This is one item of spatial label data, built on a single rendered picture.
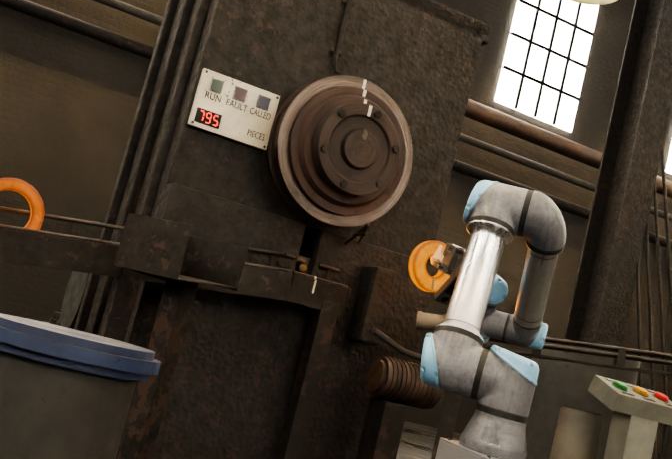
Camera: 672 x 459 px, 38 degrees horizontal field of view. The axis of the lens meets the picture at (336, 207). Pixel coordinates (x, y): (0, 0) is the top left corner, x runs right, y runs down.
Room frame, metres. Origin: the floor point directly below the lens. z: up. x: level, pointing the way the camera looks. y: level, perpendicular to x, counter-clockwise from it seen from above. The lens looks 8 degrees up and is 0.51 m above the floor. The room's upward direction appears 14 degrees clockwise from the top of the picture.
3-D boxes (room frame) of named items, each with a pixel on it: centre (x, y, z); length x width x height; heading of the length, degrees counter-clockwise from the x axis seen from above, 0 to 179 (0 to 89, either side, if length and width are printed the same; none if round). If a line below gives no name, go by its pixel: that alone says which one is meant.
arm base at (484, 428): (2.20, -0.47, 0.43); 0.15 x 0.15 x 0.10
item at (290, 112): (2.96, 0.02, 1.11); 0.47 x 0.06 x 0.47; 115
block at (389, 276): (3.08, -0.19, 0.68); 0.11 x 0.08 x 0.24; 25
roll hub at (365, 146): (2.87, -0.02, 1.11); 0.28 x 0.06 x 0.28; 115
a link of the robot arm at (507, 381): (2.20, -0.47, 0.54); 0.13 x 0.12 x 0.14; 76
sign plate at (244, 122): (2.92, 0.38, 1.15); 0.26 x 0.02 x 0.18; 115
